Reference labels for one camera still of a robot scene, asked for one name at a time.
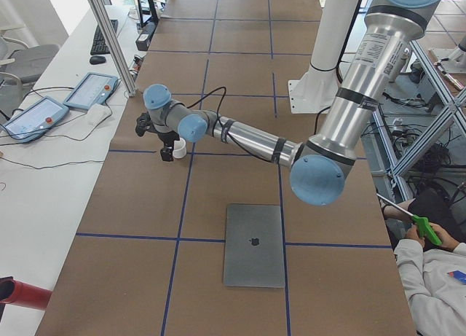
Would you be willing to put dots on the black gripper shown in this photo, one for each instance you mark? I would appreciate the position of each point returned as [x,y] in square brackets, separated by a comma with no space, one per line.
[167,139]

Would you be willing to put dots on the white cup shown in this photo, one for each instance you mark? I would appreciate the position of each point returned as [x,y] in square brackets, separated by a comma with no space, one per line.
[179,149]

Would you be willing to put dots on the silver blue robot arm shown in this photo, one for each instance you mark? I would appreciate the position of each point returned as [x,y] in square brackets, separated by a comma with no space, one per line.
[320,165]

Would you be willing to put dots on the grey closed laptop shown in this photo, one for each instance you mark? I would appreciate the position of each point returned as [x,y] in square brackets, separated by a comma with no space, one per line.
[254,246]

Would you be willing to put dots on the white folded cloth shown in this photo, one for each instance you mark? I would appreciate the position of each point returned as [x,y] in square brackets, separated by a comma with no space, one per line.
[97,113]

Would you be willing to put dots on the far blue teach pendant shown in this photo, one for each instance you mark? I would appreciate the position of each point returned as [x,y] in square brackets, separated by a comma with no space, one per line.
[94,88]

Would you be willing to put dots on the blue teach pendant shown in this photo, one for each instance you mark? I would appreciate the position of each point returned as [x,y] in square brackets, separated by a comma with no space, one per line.
[36,120]
[94,88]

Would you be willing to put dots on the black box device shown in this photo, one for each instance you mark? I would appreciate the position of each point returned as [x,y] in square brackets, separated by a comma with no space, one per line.
[144,39]

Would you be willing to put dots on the black computer mouse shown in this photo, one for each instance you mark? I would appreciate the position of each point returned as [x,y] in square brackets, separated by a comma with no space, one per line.
[97,59]

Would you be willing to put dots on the black keyboard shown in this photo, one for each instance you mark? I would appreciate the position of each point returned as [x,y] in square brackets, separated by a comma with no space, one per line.
[99,46]

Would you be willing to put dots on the near blue teach pendant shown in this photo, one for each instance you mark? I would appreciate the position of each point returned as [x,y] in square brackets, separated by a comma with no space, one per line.
[36,120]

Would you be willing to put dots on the black monitor stand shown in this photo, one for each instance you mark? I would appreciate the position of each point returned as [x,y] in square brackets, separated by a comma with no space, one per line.
[147,12]

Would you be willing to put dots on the grey office chair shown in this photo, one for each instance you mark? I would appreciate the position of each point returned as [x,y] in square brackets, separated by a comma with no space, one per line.
[20,64]

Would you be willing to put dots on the red tube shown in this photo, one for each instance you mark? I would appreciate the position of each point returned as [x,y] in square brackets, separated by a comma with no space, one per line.
[22,294]

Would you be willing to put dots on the white bottle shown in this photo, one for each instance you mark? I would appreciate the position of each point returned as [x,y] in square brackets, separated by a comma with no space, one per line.
[399,65]

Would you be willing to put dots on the person in white shirt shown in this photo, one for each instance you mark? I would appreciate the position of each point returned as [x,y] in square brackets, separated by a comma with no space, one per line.
[435,299]

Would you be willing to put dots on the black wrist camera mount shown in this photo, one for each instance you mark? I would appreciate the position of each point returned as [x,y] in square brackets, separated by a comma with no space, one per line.
[144,125]

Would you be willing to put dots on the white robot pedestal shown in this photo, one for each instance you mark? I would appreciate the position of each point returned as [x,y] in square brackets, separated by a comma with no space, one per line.
[318,86]

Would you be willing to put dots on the aluminium frame post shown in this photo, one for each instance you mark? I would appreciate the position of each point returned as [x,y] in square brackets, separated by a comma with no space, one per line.
[99,10]

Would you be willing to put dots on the green handled grabber tool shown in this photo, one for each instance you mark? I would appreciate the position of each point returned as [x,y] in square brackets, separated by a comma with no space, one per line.
[422,223]

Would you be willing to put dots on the aluminium frame rack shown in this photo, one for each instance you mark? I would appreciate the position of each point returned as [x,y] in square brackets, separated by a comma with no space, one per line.
[416,138]

